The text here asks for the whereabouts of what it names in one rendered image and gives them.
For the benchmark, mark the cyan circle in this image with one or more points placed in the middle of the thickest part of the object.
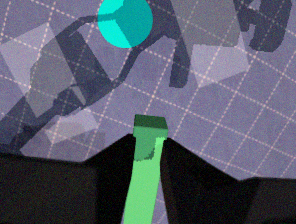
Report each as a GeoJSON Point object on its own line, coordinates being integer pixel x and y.
{"type": "Point", "coordinates": [125, 23]}

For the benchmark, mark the green rectangular post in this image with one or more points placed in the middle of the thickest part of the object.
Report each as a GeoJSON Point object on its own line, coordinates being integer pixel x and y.
{"type": "Point", "coordinates": [150, 132]}

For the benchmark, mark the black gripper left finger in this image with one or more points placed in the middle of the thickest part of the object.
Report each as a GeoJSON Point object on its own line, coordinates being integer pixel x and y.
{"type": "Point", "coordinates": [36, 190]}

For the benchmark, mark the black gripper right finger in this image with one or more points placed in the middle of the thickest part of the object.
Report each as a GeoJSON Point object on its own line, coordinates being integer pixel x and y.
{"type": "Point", "coordinates": [195, 192]}

